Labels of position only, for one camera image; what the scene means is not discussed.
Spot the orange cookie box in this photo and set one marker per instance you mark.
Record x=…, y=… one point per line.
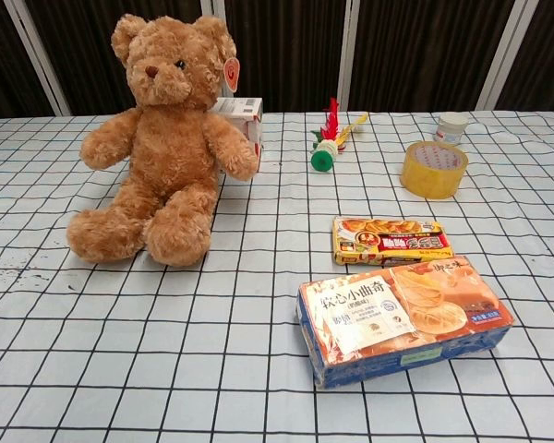
x=397, y=314

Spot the yellow packing tape roll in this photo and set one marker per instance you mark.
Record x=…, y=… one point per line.
x=425, y=185

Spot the feather shuttlecock with green base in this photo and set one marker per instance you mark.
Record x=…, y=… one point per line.
x=323, y=159

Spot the small white jar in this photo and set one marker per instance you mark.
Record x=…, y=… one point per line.
x=450, y=132

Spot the white and red cardboard box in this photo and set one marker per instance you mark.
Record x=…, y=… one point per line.
x=247, y=115

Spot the white black-checked tablecloth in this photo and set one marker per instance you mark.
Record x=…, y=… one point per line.
x=166, y=346

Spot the yellow curry box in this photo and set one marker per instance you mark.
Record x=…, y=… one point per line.
x=388, y=243

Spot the dark folding screen white frames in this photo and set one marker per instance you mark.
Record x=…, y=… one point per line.
x=295, y=46

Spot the brown teddy bear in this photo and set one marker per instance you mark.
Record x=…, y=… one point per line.
x=166, y=152

